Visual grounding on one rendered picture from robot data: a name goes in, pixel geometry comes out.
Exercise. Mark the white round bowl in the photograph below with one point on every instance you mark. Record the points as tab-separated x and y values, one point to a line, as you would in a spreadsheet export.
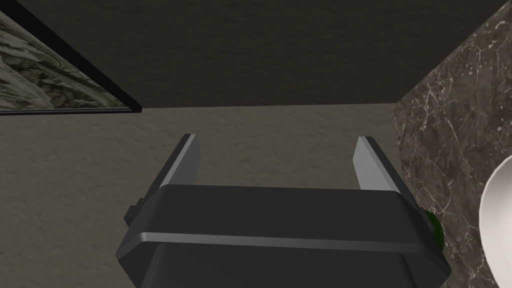
498	224

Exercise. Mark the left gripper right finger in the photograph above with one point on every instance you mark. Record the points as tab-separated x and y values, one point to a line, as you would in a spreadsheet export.
374	170

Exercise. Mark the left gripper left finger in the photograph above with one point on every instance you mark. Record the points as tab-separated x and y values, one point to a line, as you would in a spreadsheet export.
182	166

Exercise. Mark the black framed wall picture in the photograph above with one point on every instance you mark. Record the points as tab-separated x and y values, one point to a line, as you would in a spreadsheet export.
38	76

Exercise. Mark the green round object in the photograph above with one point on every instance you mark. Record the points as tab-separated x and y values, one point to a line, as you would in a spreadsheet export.
435	228

